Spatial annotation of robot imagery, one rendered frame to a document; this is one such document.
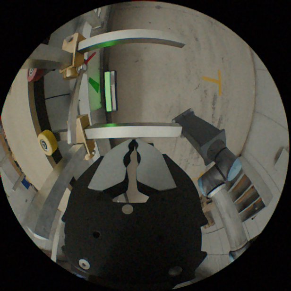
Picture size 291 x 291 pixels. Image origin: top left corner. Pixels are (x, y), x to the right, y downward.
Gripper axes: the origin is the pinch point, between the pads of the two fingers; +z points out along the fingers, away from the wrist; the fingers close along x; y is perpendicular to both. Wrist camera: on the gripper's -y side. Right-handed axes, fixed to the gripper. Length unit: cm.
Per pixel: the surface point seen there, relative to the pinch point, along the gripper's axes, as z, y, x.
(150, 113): 96, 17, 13
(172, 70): 96, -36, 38
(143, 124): 11.3, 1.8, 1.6
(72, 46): 8.9, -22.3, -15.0
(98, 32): 25.9, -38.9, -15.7
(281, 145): -2, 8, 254
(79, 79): 7.1, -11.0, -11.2
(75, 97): 3.2, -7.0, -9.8
